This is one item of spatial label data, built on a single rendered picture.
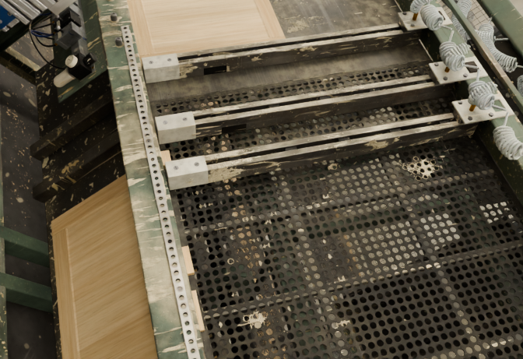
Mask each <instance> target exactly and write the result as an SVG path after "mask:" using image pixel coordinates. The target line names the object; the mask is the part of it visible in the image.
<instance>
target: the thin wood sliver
mask: <svg viewBox="0 0 523 359"><path fill-rule="evenodd" d="M191 293H192V297H193V301H194V305H195V311H196V315H197V319H198V325H199V328H200V332H203V331H205V328H204V325H203V321H202V315H201V311H200V307H199V303H198V298H197V294H196V290H193V291H192V292H191Z"/></svg>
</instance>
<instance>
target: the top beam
mask: <svg viewBox="0 0 523 359"><path fill-rule="evenodd" d="M413 1H414V0H396V2H397V3H398V5H399V7H400V8H401V10H402V11H403V12H408V11H410V6H411V4H412V2H413ZM430 5H434V6H435V7H436V8H437V7H441V5H440V4H439V2H438V1H437V0H433V1H430ZM447 27H450V28H452V30H453V31H454V33H453V36H452V38H451V42H454V43H455V44H456V46H458V45H459V44H464V43H466V42H465V40H464V39H463V38H462V36H461V34H460V33H459V32H458V30H457V29H456V27H455V25H454V24H452V25H447ZM450 35H451V30H449V29H446V28H443V27H441V28H439V29H438V30H430V29H429V28H424V29H422V32H421V34H420V37H419V39H420V40H421V42H422V43H423V46H424V47H425V48H426V50H427V52H428V53H429V55H430V57H431V58H432V59H433V62H442V60H441V57H440V52H439V50H440V49H439V47H440V45H441V44H442V43H444V42H448V40H449V37H450ZM465 47H466V46H465ZM466 49H467V47H466ZM467 51H468V49H467ZM463 55H464V54H463ZM464 56H465V58H469V57H475V55H474V54H473V53H472V51H471V49H470V48H469V51H468V54H466V53H465V55H464ZM475 81H476V79H467V80H462V81H457V82H455V84H454V85H453V88H452V90H451V91H452V92H453V94H454V95H455V97H456V98H457V100H466V99H468V98H469V91H468V87H469V85H470V84H471V83H474V82H475ZM479 81H483V82H484V83H490V82H492V80H491V78H490V77H489V76H486V77H482V78H479ZM494 105H496V106H498V107H502V108H504V107H503V105H502V104H501V102H500V101H499V100H495V101H494ZM504 119H505V117H504V118H495V119H490V120H486V121H480V122H479V124H478V125H477V127H476V131H477V132H478V133H479V136H480V137H481V139H482V140H483V142H484V143H485V145H486V147H487V149H488V150H489V152H490V153H491V155H492V156H493V158H494V160H495V161H496V162H497V165H498V166H499V168H500V169H501V171H502V172H503V174H504V176H505V178H506V179H507V181H508V182H509V184H510V185H511V187H512V188H513V190H514V192H515V194H516V195H517V197H518V198H519V200H520V201H521V204H522V205H523V156H521V157H519V158H518V159H517V160H508V158H507V157H505V156H504V155H503V154H502V153H501V152H500V151H499V150H498V147H497V146H496V143H495V142H494V137H493V130H494V129H495V128H497V127H500V126H502V125H503V123H504ZM505 126H508V127H511V128H512V130H513V131H514V134H515V137H516V139H517V140H518V141H519V142H521V143H523V125H522V124H521V123H520V121H519V120H518V118H517V117H516V115H512V116H509V117H508V118H507V123H506V125H505Z"/></svg>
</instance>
